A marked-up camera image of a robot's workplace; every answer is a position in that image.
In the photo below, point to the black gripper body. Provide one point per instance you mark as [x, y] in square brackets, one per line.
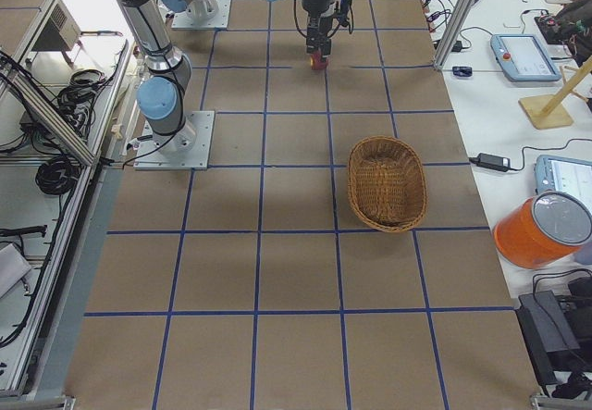
[317, 16]

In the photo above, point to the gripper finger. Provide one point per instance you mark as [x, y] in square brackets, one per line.
[326, 45]
[310, 42]

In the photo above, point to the red apple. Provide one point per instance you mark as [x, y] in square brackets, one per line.
[318, 61]

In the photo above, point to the oval wicker basket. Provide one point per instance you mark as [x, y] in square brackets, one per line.
[386, 184]

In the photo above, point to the small blue black device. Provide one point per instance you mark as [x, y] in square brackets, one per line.
[462, 71]

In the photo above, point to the black power adapter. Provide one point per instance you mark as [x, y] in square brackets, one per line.
[492, 162]

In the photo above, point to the upper teach pendant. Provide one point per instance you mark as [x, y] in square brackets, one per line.
[523, 58]

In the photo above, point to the teach pendant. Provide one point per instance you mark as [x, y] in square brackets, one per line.
[563, 174]
[523, 58]

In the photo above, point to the wooden stand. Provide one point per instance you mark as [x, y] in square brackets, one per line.
[546, 111]

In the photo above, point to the grey control box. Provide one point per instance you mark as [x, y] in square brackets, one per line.
[59, 34]

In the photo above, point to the lower teach pendant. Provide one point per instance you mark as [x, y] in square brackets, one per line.
[563, 174]

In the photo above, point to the orange bucket with grey lid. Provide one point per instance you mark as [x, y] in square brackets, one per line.
[545, 228]

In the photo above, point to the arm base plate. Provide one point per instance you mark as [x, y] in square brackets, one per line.
[184, 22]
[188, 149]

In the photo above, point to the aluminium frame post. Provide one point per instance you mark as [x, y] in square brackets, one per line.
[449, 37]

